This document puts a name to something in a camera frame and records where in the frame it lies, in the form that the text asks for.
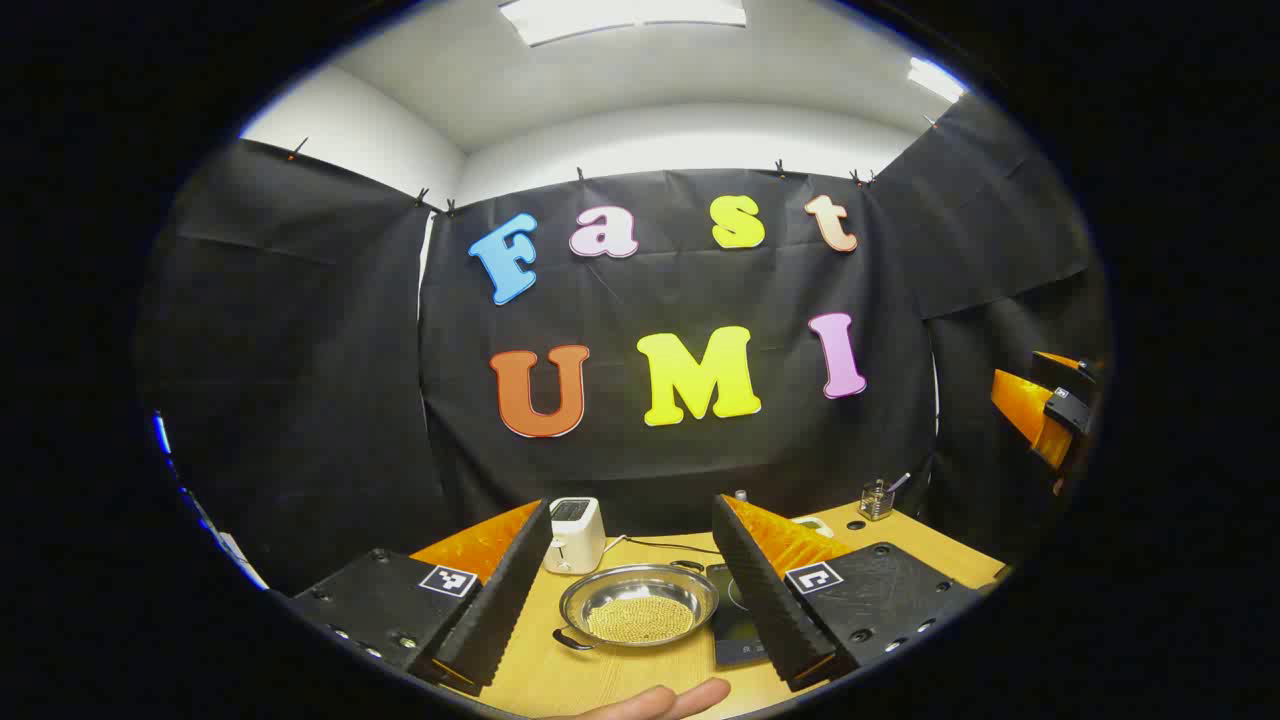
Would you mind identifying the black backdrop cloth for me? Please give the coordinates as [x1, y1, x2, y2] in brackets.
[135, 95, 1111, 596]

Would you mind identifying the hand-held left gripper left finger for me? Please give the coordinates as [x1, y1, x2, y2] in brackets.
[290, 497, 554, 698]

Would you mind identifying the white toaster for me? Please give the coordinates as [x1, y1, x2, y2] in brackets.
[542, 497, 608, 576]

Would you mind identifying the pile of soybeans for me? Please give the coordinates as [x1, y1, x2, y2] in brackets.
[586, 596, 695, 644]

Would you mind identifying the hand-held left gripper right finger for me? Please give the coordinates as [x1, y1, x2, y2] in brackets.
[711, 493, 986, 693]

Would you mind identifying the steel pot with black handles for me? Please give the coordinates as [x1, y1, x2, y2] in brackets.
[552, 560, 721, 653]

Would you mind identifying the black induction cooktop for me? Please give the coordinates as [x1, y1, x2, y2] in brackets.
[705, 562, 776, 669]

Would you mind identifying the ceiling light panel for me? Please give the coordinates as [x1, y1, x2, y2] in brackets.
[907, 57, 968, 104]

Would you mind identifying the black power cable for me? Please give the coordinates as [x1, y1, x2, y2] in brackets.
[625, 537, 723, 557]

